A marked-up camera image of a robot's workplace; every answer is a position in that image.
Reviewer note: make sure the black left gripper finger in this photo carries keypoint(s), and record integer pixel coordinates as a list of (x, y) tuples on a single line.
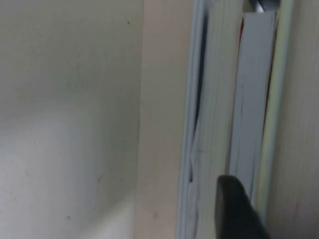
[(234, 211)]

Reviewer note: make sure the yellow book with teal spine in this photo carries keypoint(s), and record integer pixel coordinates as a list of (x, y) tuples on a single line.
[(299, 99)]

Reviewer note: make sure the white book with dark patch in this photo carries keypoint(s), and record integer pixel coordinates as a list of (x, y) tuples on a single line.
[(219, 99)]

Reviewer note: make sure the white orange ROS2 book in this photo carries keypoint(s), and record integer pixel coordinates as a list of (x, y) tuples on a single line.
[(251, 99)]

